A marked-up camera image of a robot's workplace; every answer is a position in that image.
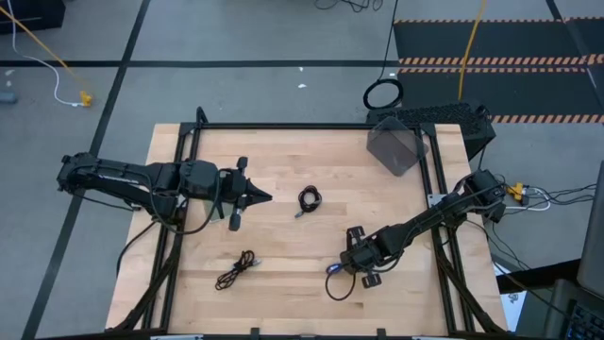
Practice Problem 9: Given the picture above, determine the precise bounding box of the black cable bundle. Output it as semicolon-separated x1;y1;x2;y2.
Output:
490;180;598;210

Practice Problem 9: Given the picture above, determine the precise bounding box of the black keyboard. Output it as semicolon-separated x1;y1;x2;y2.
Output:
563;301;604;340

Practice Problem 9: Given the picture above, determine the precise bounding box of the orange cable with yellow plug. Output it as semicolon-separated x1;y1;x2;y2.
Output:
0;4;94;109

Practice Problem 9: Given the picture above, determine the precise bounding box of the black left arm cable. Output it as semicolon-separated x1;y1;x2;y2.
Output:
114;177;224;279

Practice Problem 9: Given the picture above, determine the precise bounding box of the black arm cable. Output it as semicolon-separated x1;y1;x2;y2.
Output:
464;217;570;318
114;177;224;279

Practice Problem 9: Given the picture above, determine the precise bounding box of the looped black USB-C cable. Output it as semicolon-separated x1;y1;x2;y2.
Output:
324;263;357;302

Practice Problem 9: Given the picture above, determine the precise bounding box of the black mat with hazard stripes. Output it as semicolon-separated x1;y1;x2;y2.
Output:
393;16;604;126

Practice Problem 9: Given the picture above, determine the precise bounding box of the grey monitor back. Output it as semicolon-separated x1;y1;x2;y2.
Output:
576;160;604;299

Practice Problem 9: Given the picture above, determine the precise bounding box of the black tangled cable bunch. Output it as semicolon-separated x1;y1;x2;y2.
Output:
312;0;384;14

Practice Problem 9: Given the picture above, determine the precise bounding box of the black aluminium table frame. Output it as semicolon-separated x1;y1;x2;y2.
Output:
106;106;509;340

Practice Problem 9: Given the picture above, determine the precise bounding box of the black equipment case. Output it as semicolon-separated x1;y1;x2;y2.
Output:
0;0;67;35

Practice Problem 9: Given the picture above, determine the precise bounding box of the white cable by connector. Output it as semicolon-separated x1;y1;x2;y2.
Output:
503;187;553;213

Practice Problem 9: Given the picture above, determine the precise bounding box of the elongated bundled black USB-C cable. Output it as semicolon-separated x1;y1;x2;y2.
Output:
214;249;262;292

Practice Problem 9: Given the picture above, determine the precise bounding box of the yellow cable connector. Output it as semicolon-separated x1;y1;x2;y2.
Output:
506;182;529;203

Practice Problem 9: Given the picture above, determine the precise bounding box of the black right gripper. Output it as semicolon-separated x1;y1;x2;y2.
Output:
329;226;384;289

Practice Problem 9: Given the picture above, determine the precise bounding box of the white floor cable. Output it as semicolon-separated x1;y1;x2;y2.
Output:
6;0;82;107

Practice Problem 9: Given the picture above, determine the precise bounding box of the white paper with logo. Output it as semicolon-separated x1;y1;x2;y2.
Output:
493;263;529;332

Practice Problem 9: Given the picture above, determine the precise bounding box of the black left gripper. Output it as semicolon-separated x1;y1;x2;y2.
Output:
217;156;274;232

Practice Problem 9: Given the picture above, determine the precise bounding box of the black coiled floor cable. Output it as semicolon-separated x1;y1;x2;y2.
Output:
361;0;406;111

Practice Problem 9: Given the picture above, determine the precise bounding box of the yellow floor cable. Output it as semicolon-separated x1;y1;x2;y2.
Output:
456;0;488;103

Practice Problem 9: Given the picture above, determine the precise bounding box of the grey translucent bin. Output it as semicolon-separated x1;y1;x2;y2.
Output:
366;115;430;178

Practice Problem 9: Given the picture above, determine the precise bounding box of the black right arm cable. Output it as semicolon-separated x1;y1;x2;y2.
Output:
464;217;570;318

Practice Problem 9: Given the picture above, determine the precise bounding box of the round black USB-C cable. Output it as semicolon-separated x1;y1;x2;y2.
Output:
294;184;324;220

